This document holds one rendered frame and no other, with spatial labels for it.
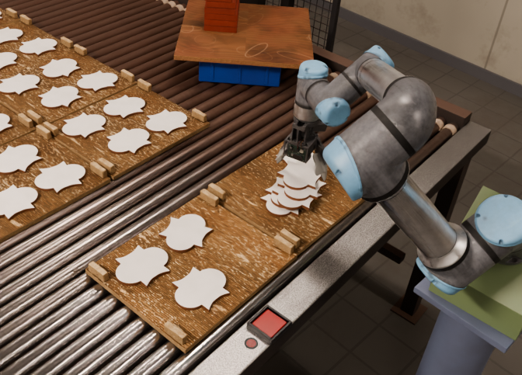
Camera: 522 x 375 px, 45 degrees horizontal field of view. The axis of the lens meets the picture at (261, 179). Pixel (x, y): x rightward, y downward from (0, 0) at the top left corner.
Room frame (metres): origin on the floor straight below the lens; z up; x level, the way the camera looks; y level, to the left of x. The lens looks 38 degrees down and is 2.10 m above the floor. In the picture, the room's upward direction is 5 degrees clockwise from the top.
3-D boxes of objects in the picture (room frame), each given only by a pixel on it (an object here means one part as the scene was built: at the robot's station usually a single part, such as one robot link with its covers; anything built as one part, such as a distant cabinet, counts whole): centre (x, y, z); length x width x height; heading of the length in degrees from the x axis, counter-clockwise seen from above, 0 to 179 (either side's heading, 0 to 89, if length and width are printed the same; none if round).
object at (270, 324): (0.95, -0.05, 0.92); 0.06 x 0.06 x 0.01; 54
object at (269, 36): (2.26, 0.11, 1.03); 0.50 x 0.50 x 0.02; 3
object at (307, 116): (1.43, -0.11, 1.22); 0.08 x 0.08 x 0.05
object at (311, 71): (1.43, -0.11, 1.30); 0.09 x 0.08 x 0.11; 24
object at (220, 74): (2.19, 0.12, 0.97); 0.31 x 0.31 x 0.10; 3
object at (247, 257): (1.11, 0.15, 0.93); 0.41 x 0.35 x 0.02; 143
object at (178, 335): (0.88, 0.16, 0.95); 0.06 x 0.02 x 0.03; 53
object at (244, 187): (1.45, -0.10, 0.93); 0.41 x 0.35 x 0.02; 142
